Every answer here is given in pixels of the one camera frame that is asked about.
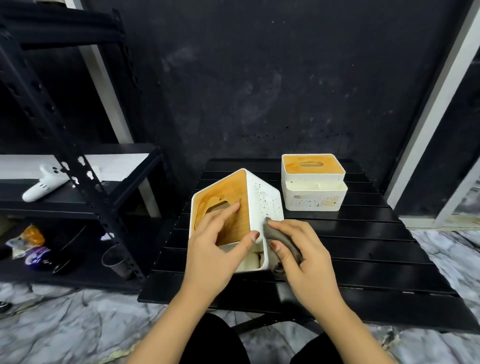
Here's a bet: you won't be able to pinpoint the person's left hand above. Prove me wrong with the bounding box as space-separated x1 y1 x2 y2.
179 200 261 305

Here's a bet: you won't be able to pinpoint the person's right hand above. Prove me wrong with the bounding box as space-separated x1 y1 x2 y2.
267 219 348 314

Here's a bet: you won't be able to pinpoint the grey cleaning cloth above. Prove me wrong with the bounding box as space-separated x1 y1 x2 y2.
262 221 305 280

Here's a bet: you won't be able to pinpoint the person's black trousers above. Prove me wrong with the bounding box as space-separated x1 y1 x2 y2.
179 313 380 364

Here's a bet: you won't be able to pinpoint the grey metal cup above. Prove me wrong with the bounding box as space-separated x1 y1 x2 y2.
101 243 135 281

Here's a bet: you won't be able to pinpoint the black metal shelf rack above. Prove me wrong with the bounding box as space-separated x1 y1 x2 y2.
0 7 168 293

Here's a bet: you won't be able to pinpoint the white board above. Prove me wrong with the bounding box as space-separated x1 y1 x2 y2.
0 153 151 183

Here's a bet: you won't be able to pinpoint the orange snack packet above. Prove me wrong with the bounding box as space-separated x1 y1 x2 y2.
5 224 46 260

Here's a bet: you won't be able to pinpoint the white handheld controller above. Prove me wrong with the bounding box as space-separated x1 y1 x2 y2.
21 163 70 203

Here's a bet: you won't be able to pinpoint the black table leg frame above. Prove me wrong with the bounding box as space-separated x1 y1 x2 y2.
230 313 323 337

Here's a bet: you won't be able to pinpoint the white frame post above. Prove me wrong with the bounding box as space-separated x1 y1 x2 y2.
65 0 162 218

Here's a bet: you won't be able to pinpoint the white door frame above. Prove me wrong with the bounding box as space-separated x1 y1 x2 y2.
384 0 480 230

